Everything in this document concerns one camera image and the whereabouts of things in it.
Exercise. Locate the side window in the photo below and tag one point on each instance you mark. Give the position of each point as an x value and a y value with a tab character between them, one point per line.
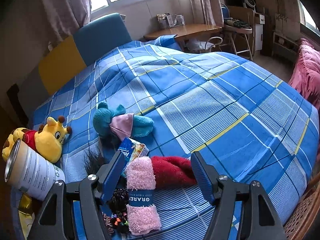
308	15

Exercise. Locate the yellow giraffe plush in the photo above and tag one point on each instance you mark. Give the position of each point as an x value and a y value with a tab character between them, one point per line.
50	140

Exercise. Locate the white round fan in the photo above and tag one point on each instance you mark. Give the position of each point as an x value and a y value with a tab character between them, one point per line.
248	2

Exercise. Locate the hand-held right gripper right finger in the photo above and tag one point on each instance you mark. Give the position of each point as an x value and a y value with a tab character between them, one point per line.
203	180

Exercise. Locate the white metal can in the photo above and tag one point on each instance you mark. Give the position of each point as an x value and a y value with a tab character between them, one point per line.
37	175

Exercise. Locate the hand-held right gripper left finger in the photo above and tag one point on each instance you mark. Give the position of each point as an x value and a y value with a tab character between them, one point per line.
112	177

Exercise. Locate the blue tissue pack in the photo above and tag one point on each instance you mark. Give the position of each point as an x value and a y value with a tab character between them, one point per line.
131	150

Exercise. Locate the dark scrunchie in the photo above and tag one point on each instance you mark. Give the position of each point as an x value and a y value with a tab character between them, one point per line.
118	200

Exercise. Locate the clear acrylic organizer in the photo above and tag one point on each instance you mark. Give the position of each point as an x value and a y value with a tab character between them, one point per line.
170	20

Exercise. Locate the white cabinet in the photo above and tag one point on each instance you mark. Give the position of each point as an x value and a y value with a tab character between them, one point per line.
258	30

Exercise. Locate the red fuzzy cloth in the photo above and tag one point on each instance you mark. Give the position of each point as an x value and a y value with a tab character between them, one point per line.
172	171

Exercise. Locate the pink blanket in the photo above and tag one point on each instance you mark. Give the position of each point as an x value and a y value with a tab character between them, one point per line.
307	75

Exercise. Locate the teal plush toy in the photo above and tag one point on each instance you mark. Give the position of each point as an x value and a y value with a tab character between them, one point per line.
105	120

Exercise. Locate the pink fuzzy towel roll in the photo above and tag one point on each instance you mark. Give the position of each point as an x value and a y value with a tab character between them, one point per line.
140	177

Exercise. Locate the blue plaid blanket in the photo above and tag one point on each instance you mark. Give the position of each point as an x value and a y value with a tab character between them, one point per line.
212	105

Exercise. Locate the black spiky hair piece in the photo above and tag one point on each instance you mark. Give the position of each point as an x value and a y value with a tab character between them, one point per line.
96	163

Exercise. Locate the wicker chair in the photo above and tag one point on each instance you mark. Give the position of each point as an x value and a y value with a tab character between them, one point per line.
302	217

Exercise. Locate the folding chair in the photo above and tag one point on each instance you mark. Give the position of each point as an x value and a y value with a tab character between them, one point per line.
240	26

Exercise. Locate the low wooden shelf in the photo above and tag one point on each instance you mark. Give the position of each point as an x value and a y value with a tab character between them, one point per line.
285	42

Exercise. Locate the wooden desk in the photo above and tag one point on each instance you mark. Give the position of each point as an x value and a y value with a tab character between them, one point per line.
190	30

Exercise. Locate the pink curtain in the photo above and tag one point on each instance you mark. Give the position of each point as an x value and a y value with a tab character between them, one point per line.
65	10
202	0

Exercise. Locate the grey yellow blue headboard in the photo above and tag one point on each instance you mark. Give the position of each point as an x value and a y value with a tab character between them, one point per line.
100	37

